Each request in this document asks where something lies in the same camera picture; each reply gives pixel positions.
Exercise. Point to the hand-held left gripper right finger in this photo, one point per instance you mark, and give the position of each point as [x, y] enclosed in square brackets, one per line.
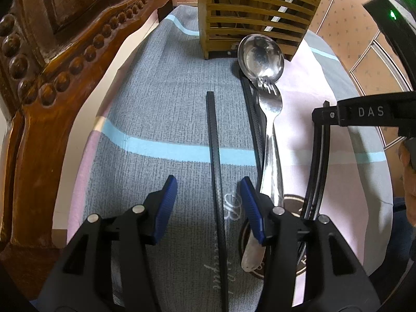
[252, 211]

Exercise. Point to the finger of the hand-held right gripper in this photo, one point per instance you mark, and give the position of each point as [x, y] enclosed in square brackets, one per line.
[326, 115]

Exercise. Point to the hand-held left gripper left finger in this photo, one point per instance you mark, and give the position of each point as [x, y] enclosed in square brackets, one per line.
[165, 208]

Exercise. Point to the white spoon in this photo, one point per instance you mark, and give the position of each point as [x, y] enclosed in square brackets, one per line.
[281, 10]

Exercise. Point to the person's right hand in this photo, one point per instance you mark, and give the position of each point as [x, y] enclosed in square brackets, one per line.
[403, 162]

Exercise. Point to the steel fork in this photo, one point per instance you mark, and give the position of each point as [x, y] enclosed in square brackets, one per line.
[271, 104]

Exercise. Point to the grey pink printed cloth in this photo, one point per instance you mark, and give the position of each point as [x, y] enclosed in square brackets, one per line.
[162, 120]

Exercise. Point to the brown kitchen base cabinets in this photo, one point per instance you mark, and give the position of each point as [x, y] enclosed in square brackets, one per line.
[351, 22]

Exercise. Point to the person's blue jeans leg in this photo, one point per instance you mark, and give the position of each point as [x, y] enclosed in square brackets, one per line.
[404, 234]

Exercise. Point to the carved wooden chair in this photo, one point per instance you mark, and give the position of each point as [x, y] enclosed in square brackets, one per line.
[48, 104]

